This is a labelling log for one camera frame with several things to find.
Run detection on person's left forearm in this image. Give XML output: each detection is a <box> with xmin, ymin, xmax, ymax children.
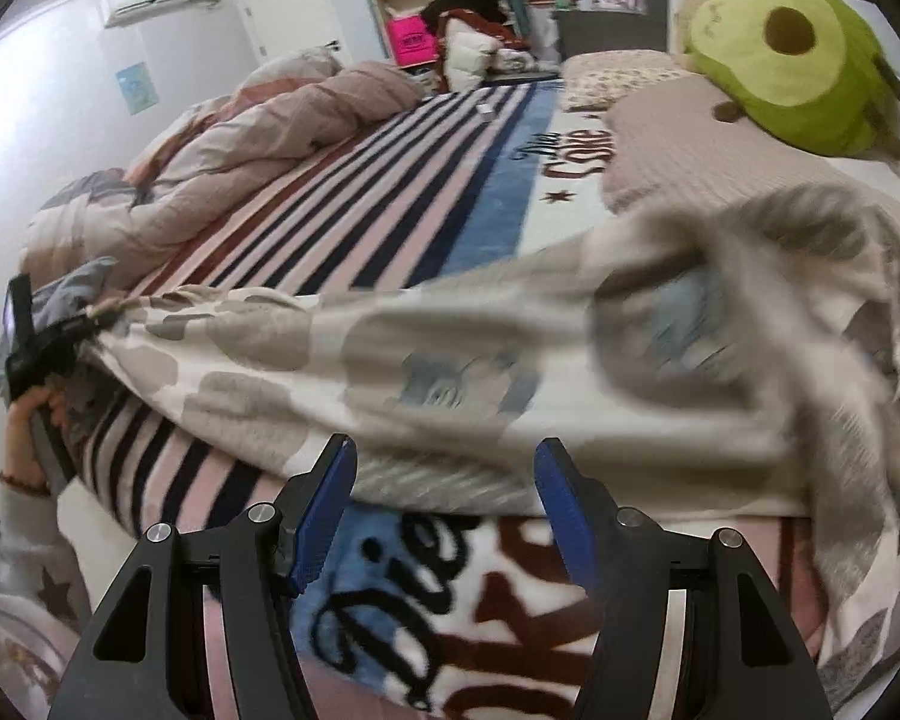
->
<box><xmin>0</xmin><ymin>474</ymin><xmax>95</xmax><ymax>620</ymax></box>

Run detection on beige grey patterned pants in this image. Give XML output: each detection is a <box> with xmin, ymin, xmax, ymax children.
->
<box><xmin>82</xmin><ymin>186</ymin><xmax>900</xmax><ymax>695</ymax></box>

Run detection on striped printed blanket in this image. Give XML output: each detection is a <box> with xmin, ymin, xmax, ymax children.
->
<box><xmin>67</xmin><ymin>79</ymin><xmax>826</xmax><ymax>720</ymax></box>

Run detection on person's left hand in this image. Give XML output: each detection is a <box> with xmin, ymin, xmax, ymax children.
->
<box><xmin>1</xmin><ymin>385</ymin><xmax>68</xmax><ymax>497</ymax></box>

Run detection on white air conditioner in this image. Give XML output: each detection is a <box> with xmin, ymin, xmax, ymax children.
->
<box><xmin>99</xmin><ymin>0</ymin><xmax>222</xmax><ymax>29</ymax></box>

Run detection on person's pink patterned clothing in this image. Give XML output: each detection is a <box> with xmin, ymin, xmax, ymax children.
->
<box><xmin>0</xmin><ymin>589</ymin><xmax>82</xmax><ymax>720</ymax></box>

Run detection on pink ribbed blanket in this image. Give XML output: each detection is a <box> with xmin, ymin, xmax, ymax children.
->
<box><xmin>600</xmin><ymin>73</ymin><xmax>900</xmax><ymax>301</ymax></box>

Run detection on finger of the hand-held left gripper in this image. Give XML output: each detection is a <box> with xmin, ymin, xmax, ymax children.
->
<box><xmin>41</xmin><ymin>309</ymin><xmax>119</xmax><ymax>350</ymax></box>

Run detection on grey blue cloth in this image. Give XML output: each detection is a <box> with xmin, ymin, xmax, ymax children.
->
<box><xmin>0</xmin><ymin>255</ymin><xmax>121</xmax><ymax>391</ymax></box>

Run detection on green avocado plush toy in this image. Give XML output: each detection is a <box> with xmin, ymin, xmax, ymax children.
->
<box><xmin>675</xmin><ymin>0</ymin><xmax>900</xmax><ymax>163</ymax></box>

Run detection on black clothing pile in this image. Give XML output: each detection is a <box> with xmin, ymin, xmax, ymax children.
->
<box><xmin>420</xmin><ymin>0</ymin><xmax>508</xmax><ymax>25</ymax></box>

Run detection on white door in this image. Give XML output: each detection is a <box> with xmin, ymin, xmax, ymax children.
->
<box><xmin>221</xmin><ymin>0</ymin><xmax>346</xmax><ymax>68</ymax></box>

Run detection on pink beige comforter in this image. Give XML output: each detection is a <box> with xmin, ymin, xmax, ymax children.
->
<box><xmin>19</xmin><ymin>60</ymin><xmax>430</xmax><ymax>293</ymax></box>

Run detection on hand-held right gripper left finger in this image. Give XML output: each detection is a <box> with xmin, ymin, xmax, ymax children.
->
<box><xmin>49</xmin><ymin>433</ymin><xmax>359</xmax><ymax>720</ymax></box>

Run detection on brown bead bracelet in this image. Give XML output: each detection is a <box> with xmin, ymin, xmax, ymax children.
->
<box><xmin>0</xmin><ymin>471</ymin><xmax>50</xmax><ymax>497</ymax></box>

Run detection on dark grey headboard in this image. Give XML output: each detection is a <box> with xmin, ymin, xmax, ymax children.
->
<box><xmin>555</xmin><ymin>0</ymin><xmax>672</xmax><ymax>62</ymax></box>

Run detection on pink box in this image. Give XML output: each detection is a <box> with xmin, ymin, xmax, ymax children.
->
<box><xmin>386</xmin><ymin>15</ymin><xmax>440</xmax><ymax>68</ymax></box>

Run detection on light blue wall poster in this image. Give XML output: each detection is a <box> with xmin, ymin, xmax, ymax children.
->
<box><xmin>115</xmin><ymin>61</ymin><xmax>155</xmax><ymax>117</ymax></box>

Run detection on white puffer jacket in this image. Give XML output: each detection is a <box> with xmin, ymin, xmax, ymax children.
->
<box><xmin>439</xmin><ymin>11</ymin><xmax>533</xmax><ymax>91</ymax></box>

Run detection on floral pillow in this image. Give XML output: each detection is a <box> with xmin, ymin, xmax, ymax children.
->
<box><xmin>559</xmin><ymin>50</ymin><xmax>695</xmax><ymax>113</ymax></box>

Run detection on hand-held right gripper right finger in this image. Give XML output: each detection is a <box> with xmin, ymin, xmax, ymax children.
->
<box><xmin>535</xmin><ymin>437</ymin><xmax>845</xmax><ymax>720</ymax></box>

